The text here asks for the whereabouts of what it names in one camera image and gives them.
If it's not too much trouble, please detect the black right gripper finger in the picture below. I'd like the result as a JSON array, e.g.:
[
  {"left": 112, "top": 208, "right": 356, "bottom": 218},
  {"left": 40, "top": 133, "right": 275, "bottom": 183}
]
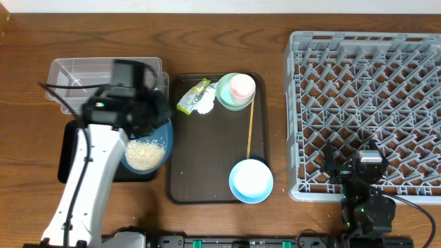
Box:
[
  {"left": 369, "top": 139, "right": 389, "bottom": 164},
  {"left": 323, "top": 141, "right": 335, "bottom": 169}
]

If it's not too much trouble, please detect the yellow green snack wrapper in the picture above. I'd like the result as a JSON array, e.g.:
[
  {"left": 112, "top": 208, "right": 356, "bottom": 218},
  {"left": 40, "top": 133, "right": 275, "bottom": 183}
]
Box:
[{"left": 176, "top": 78, "right": 211, "bottom": 115}]

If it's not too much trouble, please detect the wooden chopstick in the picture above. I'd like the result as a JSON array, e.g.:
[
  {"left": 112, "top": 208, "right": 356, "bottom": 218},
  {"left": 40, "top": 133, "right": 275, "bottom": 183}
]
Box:
[{"left": 246, "top": 99, "right": 254, "bottom": 159}]

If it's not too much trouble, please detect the white tissue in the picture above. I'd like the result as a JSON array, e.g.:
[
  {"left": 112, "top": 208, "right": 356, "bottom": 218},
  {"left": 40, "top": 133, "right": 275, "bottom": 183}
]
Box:
[{"left": 196, "top": 83, "right": 217, "bottom": 114}]

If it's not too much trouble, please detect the pink cup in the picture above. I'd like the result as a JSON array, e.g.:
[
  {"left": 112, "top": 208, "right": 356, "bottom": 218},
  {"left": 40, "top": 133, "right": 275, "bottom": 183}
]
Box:
[{"left": 229, "top": 74, "right": 256, "bottom": 105}]

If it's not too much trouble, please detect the mint green bowl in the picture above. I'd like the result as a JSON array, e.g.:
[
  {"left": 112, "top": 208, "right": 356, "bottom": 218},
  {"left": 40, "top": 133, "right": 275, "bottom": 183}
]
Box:
[{"left": 216, "top": 73, "right": 256, "bottom": 111}]

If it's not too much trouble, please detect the pile of rice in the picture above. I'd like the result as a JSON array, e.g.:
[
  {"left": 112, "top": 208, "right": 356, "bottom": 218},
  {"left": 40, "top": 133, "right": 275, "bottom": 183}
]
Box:
[{"left": 125, "top": 141, "right": 165, "bottom": 171}]

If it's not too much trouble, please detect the dark blue plate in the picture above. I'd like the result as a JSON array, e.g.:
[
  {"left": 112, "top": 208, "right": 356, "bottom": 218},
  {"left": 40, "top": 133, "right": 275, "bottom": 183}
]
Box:
[{"left": 121, "top": 120, "right": 174, "bottom": 174}]

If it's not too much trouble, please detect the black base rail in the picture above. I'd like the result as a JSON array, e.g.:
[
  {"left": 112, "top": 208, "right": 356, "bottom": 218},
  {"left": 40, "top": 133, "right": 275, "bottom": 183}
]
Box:
[{"left": 150, "top": 235, "right": 414, "bottom": 248}]

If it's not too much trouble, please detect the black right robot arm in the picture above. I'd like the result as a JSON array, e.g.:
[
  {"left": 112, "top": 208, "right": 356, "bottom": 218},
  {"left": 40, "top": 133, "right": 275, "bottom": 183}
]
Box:
[{"left": 320, "top": 141, "right": 396, "bottom": 247}]

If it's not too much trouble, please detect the black rectangular tray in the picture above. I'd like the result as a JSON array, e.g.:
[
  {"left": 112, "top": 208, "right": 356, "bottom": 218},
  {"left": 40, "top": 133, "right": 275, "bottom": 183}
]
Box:
[{"left": 57, "top": 121, "right": 156, "bottom": 183}]

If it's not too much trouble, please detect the grey plastic dishwasher rack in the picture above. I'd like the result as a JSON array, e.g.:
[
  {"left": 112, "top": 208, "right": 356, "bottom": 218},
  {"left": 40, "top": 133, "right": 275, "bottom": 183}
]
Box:
[{"left": 284, "top": 31, "right": 440, "bottom": 205}]

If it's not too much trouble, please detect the clear plastic bin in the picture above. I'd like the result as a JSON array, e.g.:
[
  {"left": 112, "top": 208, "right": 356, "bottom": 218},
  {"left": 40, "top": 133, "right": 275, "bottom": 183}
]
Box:
[{"left": 47, "top": 57, "right": 170, "bottom": 112}]

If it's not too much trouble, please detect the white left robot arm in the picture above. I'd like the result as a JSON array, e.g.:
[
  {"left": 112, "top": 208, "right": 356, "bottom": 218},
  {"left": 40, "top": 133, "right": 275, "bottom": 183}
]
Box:
[{"left": 38, "top": 85, "right": 172, "bottom": 247}]

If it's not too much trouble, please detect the brown serving tray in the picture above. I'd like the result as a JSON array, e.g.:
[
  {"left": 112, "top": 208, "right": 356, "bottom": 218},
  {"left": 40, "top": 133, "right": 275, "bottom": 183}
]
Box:
[{"left": 166, "top": 73, "right": 269, "bottom": 205}]

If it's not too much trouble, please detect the light blue bowl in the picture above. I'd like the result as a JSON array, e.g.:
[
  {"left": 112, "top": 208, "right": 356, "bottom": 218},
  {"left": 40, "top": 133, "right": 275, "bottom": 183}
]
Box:
[{"left": 229, "top": 159, "right": 274, "bottom": 204}]

